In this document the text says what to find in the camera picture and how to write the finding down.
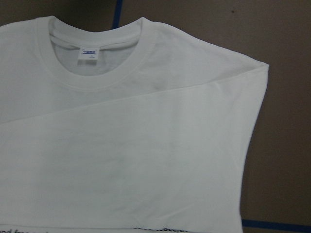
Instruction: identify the white long-sleeve printed shirt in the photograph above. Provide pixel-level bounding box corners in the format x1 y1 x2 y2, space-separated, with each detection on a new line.
0 16 269 233

